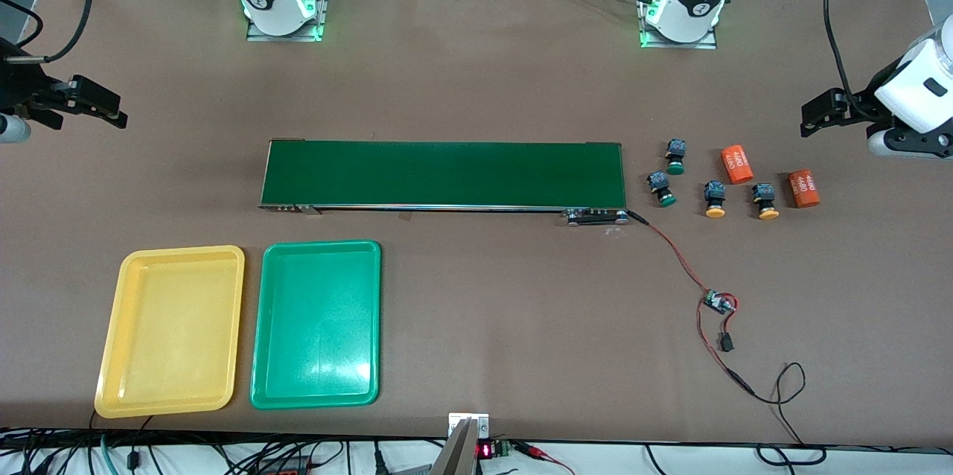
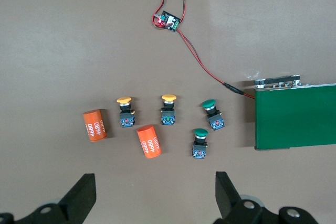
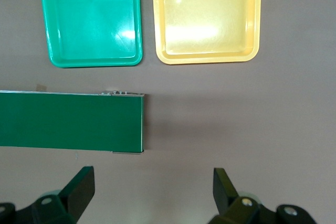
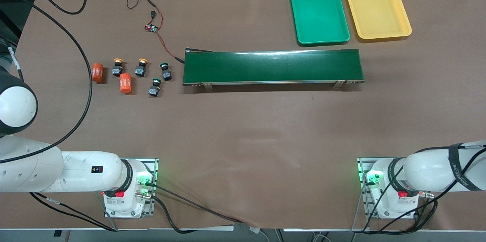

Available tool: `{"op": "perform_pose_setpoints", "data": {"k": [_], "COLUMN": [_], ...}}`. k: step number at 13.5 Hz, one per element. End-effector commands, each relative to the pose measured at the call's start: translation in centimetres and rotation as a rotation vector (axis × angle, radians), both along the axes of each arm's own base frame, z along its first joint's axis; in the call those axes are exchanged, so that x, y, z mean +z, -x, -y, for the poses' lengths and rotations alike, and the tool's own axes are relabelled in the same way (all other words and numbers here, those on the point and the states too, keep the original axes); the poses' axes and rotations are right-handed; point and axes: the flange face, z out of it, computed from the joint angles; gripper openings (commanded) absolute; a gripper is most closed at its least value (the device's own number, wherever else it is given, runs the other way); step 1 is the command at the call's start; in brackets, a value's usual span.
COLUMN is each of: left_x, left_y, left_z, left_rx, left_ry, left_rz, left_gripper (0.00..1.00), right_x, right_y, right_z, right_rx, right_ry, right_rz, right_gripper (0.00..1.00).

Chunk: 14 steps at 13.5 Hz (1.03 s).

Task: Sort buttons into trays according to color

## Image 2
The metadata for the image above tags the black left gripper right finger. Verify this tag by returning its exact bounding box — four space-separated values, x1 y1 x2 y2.
214 171 320 224

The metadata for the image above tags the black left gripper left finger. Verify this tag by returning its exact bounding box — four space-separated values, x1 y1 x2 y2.
0 173 97 224

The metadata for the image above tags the green mushroom push button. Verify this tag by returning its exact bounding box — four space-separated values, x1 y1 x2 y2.
201 99 225 131
191 128 209 159

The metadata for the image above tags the orange 4680 battery cylinder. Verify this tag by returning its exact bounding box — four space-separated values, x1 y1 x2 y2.
136 124 162 159
82 109 108 143

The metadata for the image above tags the yellow mushroom push button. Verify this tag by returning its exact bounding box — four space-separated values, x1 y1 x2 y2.
115 95 137 128
160 94 177 126

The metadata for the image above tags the green conveyor belt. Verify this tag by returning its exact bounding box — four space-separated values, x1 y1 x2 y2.
253 74 336 152

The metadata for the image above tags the small black circuit board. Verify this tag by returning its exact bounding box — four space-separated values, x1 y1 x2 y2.
153 10 181 33

